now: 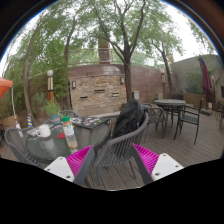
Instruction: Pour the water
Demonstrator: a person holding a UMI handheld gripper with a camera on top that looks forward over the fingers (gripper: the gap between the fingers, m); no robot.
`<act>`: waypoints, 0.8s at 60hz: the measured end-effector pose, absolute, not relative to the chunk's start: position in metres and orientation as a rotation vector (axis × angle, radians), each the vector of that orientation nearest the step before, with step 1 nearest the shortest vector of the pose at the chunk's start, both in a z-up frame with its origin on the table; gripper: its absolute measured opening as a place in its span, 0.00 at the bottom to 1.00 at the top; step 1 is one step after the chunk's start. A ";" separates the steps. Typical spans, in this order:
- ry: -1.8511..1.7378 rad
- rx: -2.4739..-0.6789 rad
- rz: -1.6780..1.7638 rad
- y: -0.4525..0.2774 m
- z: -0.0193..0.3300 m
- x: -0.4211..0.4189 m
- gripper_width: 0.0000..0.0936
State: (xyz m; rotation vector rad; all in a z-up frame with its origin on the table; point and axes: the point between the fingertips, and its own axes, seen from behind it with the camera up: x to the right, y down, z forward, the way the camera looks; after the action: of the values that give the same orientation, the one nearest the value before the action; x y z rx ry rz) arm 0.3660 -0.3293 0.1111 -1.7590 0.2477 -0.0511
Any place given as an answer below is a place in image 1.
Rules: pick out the black jacket on chair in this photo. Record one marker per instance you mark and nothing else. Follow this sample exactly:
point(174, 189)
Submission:
point(129, 119)

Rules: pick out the white ceramic mug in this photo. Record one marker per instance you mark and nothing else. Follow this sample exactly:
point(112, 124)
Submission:
point(43, 131)

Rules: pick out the grey woven chair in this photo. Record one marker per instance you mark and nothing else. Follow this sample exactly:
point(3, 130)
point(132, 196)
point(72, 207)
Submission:
point(155, 115)
point(110, 151)
point(16, 140)

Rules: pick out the large central tree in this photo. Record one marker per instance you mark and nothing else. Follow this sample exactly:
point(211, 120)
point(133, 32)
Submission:
point(129, 25)

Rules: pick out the wooden lamp post with globe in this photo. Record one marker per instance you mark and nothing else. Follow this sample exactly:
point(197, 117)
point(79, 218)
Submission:
point(50, 86)

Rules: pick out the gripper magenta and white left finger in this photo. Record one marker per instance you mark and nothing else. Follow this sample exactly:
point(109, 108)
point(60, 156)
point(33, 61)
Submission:
point(73, 168)

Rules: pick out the grey woven chair middle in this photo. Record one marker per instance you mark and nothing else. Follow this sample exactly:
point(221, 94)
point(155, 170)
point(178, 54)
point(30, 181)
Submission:
point(155, 115)

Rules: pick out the black metal chair right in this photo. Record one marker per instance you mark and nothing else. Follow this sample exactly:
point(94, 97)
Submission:
point(188, 114)

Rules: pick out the potted green plant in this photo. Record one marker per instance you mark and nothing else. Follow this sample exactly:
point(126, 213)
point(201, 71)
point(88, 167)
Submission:
point(52, 109)

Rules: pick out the orange canopy tent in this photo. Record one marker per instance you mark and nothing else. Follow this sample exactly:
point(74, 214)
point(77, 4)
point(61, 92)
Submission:
point(5, 85)

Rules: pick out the dark printed board on table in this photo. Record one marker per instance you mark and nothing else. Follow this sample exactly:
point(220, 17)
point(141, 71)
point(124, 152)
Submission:
point(88, 122)

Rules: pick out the plastic bottle with green cap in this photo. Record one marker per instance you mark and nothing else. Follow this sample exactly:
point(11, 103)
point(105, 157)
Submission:
point(69, 132)

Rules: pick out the folded maroon parasol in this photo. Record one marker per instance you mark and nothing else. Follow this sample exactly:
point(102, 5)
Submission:
point(206, 82)

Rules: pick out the round glass patio table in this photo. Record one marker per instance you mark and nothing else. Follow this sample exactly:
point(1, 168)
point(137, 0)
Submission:
point(47, 150)

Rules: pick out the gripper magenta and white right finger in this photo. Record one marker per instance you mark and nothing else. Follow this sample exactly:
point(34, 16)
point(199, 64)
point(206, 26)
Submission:
point(152, 166)

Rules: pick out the red round coaster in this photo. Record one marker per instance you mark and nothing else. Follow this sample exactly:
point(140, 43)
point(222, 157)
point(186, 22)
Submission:
point(60, 136)

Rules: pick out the round dark table background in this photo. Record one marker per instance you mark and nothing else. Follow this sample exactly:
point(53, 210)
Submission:
point(169, 106)

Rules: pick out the grey woven chair left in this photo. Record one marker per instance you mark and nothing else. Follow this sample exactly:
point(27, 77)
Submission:
point(16, 140)

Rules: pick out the grey woven chair front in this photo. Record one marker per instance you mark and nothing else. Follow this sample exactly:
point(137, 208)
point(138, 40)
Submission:
point(110, 151)

